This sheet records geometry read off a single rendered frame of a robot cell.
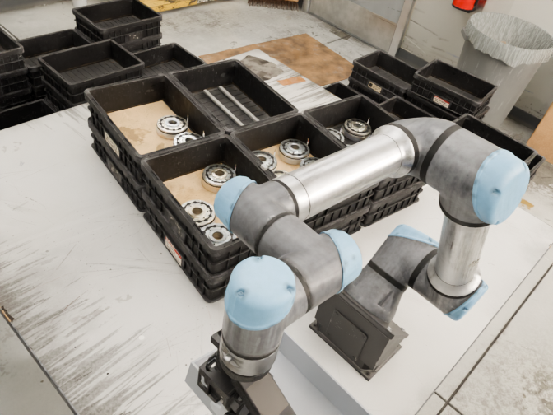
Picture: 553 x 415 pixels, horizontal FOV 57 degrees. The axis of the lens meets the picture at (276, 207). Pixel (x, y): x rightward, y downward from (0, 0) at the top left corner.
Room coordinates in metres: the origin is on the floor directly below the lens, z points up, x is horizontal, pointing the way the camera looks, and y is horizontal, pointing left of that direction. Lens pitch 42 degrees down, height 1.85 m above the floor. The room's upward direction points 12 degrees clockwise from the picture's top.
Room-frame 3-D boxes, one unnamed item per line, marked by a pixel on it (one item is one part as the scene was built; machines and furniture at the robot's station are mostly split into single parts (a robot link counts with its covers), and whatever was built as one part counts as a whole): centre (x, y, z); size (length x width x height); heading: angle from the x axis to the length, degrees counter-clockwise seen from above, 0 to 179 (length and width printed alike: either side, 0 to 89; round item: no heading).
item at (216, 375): (0.36, 0.00, 1.21); 0.09 x 0.08 x 0.12; 55
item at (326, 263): (0.44, -0.05, 1.36); 0.11 x 0.11 x 0.08; 49
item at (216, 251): (1.05, 0.16, 0.92); 0.40 x 0.30 x 0.02; 45
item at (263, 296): (0.36, 0.00, 1.37); 0.09 x 0.08 x 0.11; 139
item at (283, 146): (1.39, -0.02, 0.86); 0.10 x 0.10 x 0.01
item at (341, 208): (1.27, -0.05, 0.87); 0.40 x 0.30 x 0.11; 45
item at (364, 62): (2.94, -0.52, 0.31); 0.40 x 0.30 x 0.34; 54
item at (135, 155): (1.34, 0.44, 0.92); 0.40 x 0.30 x 0.02; 45
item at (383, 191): (1.48, -0.26, 0.87); 0.40 x 0.30 x 0.11; 45
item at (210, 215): (1.00, 0.21, 0.86); 0.10 x 0.10 x 0.01
